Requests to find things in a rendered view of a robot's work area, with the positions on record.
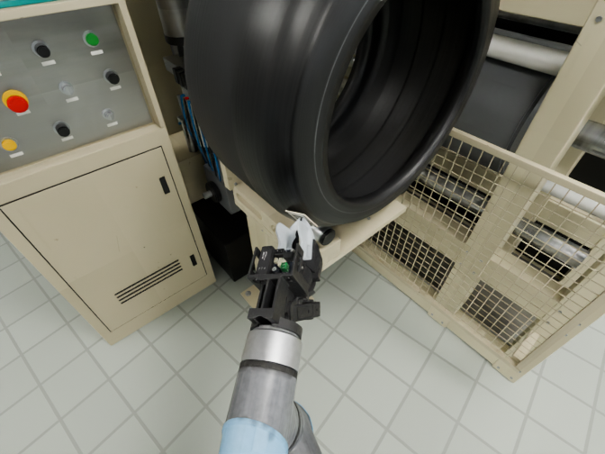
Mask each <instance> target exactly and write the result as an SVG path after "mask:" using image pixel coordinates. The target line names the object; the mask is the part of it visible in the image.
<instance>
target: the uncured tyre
mask: <svg viewBox="0 0 605 454"><path fill-rule="evenodd" d="M500 1H501V0H189V3H188V7H187V13H186V19H185V37H184V63H185V81H186V86H187V91H188V95H189V99H190V103H191V106H192V108H193V111H194V116H195V118H196V121H197V122H198V124H199V127H200V129H201V131H202V133H203V136H204V138H205V139H206V141H207V143H208V144H209V146H210V148H211V149H212V151H213V153H214V154H215V155H216V157H217V158H218V159H219V160H220V162H221V163H222V164H223V165H224V166H225V167H226V168H227V169H229V170H230V171H231V172H232V173H233V174H234V175H236V176H237V177H238V178H239V179H240V180H242V181H243V182H244V183H245V184H246V185H247V186H249V187H250V188H251V189H252V190H253V191H255V192H256V193H257V194H258V195H259V196H261V197H262V198H263V199H264V200H265V201H266V202H268V203H269V204H270V205H271V206H272V207H274V208H275V209H276V210H277V211H278V212H279V213H280V214H282V215H284V216H285V217H287V218H290V219H292V220H294V221H296V220H295V219H294V218H293V217H292V216H291V215H290V214H289V213H287V212H286V211H285V210H287V211H291V212H296V213H303V214H305V215H306V216H308V217H309V218H310V219H311V220H312V221H313V222H314V223H315V224H317V225H318V227H331V226H336V225H341V224H345V223H350V222H356V221H360V220H362V219H365V218H366V217H368V216H370V215H372V214H374V213H377V212H378V211H380V210H381V209H383V208H384V207H386V206H387V205H388V204H389V203H390V202H392V201H393V200H394V199H395V198H397V197H398V196H399V195H400V194H401V193H402V192H403V191H404V190H405V189H406V188H407V187H408V186H409V185H410V184H411V183H412V182H413V181H414V180H415V179H416V178H417V177H418V176H419V175H420V173H421V172H422V171H423V170H424V168H425V167H426V166H427V165H428V164H429V163H430V162H431V160H432V159H433V158H434V156H435V155H436V154H437V152H438V150H439V149H440V147H441V146H442V144H443V143H444V141H445V140H446V138H447V136H448V135H449V133H450V132H451V131H452V129H453V127H454V126H455V124H456V122H457V120H458V118H459V116H460V114H461V113H462V112H463V110H464V108H465V105H466V103H467V101H468V99H469V97H470V95H471V93H472V91H473V89H474V86H475V83H476V81H477V79H478V77H479V75H480V72H481V70H482V67H483V63H484V61H485V58H486V55H487V52H488V49H489V47H490V44H491V40H492V35H493V32H494V28H495V24H496V21H497V16H498V12H499V7H500ZM356 50H357V53H356V56H355V60H354V63H353V67H352V69H351V72H350V74H349V77H348V81H347V83H346V84H345V86H344V88H343V90H342V92H341V94H340V96H339V98H338V99H337V96H338V93H339V89H340V86H341V84H342V81H343V78H344V76H345V74H346V72H347V69H348V65H349V63H350V61H351V60H352V58H353V55H354V53H355V51H356ZM336 100H337V101H336Z"/></svg>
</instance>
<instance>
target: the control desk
mask: <svg viewBox="0 0 605 454"><path fill-rule="evenodd" d="M0 232H1V233H2V234H3V235H4V236H5V237H6V238H7V239H8V240H9V241H10V242H11V243H12V244H13V245H14V246H15V247H16V248H17V249H18V250H19V251H20V252H21V253H22V254H23V255H24V257H26V258H27V259H28V260H29V261H30V262H31V263H32V264H33V266H34V267H36V269H37V270H38V271H39V272H40V273H41V274H42V275H43V276H44V277H45V278H46V279H47V280H48V281H49V282H50V283H51V284H52V285H53V286H54V287H55V288H56V289H57V290H58V291H59V292H60V293H61V294H62V296H63V297H64V298H65V299H66V300H67V301H68V302H69V303H70V304H71V305H72V306H73V307H74V308H75V309H76V310H77V311H78V312H79V313H80V314H81V315H82V316H83V317H84V318H85V319H86V320H87V321H88V322H89V324H90V325H91V326H92V327H93V328H94V329H95V330H96V331H97V332H98V333H99V334H100V335H101V336H102V337H103V338H104V339H105V340H106V341H107V342H108V343H109V344H110V345H111V346H112V345H113V344H115V343H116V342H118V341H120V340H122V339H124V338H125V337H127V336H128V335H130V334H132V333H133V332H135V331H136V330H138V329H139V328H141V327H143V326H144V325H146V324H148V323H149V322H151V321H153V320H155V319H156V318H158V317H159V316H160V315H162V314H163V313H166V312H167V311H169V310H171V309H172V308H174V307H175V306H177V305H179V304H181V303H183V302H184V301H185V300H186V299H188V298H190V297H191V296H193V295H195V294H197V293H198V292H200V291H202V290H203V289H205V288H206V287H207V286H209V285H211V284H213V283H214V282H216V278H215V275H214V273H213V270H212V265H211V262H210V260H209V257H208V254H207V251H206V248H205V245H204V242H203V237H202V234H201V232H200V229H199V226H198V223H197V221H196V218H195V215H194V210H193V207H192V205H191V202H190V199H189V195H188V193H187V190H186V187H185V182H184V180H183V177H182V174H181V171H180V168H179V166H178V163H177V160H176V155H175V152H174V150H173V146H172V143H171V140H170V138H169V135H168V132H167V127H166V124H165V121H164V118H163V115H162V113H161V110H160V107H159V104H158V99H157V97H156V94H155V91H154V88H153V85H152V82H151V79H150V76H149V72H148V69H147V66H146V63H145V60H144V58H143V55H142V52H141V49H140V45H139V41H138V38H137V35H136V32H135V30H134V27H133V24H132V21H131V17H130V14H129V11H128V8H127V5H126V3H125V0H57V1H50V2H44V3H37V4H31V5H19V6H13V7H6V8H0Z"/></svg>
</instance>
